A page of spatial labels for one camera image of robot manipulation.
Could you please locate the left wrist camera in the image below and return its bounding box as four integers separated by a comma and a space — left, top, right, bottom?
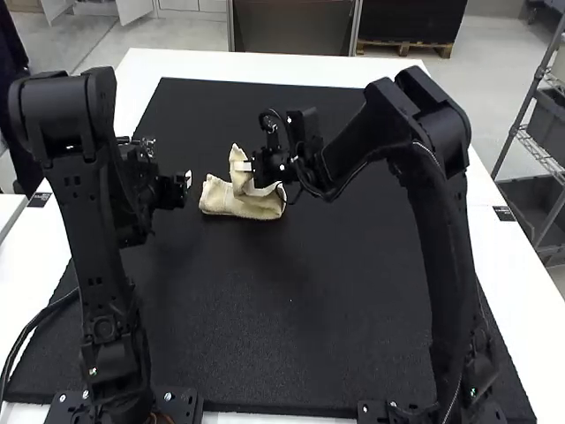
117, 135, 160, 178

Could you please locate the metal cabinet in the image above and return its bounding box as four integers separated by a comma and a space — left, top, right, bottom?
227, 0, 363, 57

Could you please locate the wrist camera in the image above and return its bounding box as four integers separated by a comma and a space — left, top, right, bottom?
285, 107, 322, 149
117, 135, 160, 178

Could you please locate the black mat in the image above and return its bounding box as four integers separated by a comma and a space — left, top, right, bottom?
6, 77, 538, 420

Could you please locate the black panel stack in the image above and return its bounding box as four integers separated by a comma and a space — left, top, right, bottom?
356, 0, 469, 45

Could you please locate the white cupboard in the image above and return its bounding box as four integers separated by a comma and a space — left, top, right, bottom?
117, 0, 230, 26

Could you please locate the pale towel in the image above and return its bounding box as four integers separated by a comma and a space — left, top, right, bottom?
198, 141, 289, 222

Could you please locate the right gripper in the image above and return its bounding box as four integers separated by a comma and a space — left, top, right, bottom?
232, 130, 305, 198

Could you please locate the metal wire shelf rack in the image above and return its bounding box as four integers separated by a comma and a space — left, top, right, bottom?
489, 26, 565, 266

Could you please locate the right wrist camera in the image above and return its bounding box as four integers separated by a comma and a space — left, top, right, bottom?
285, 107, 322, 149

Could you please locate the grey crate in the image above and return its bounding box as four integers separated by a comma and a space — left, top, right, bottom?
496, 176, 565, 266
527, 87, 565, 154

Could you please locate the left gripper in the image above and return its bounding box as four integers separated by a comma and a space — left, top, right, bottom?
152, 169, 194, 212

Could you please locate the black cable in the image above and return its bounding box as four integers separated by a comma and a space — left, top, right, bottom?
282, 165, 343, 207
0, 304, 87, 401

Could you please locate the wooden pallet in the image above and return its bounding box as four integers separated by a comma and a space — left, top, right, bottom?
356, 38, 454, 59

